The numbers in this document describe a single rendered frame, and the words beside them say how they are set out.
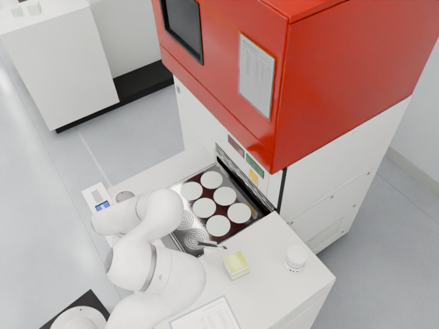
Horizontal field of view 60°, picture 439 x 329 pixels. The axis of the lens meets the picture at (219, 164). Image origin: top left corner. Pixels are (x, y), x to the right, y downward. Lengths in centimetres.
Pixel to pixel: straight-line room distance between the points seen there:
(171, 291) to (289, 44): 63
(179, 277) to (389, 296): 191
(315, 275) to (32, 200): 224
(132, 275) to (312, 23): 71
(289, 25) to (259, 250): 85
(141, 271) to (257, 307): 66
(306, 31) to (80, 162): 248
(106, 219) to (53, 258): 164
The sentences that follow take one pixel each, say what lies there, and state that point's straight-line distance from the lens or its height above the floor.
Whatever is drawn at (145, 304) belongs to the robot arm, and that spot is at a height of 143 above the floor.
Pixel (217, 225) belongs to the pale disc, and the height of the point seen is 90.
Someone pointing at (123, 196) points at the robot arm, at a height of 130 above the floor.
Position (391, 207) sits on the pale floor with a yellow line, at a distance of 292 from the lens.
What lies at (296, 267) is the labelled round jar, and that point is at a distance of 139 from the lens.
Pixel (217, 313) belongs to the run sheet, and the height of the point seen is 97.
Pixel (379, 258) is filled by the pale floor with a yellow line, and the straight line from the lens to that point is 268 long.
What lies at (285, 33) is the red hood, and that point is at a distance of 96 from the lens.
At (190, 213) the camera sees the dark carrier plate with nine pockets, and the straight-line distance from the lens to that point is 163.
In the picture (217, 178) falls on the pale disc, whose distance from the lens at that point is 173.
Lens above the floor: 227
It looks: 51 degrees down
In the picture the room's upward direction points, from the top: 3 degrees counter-clockwise
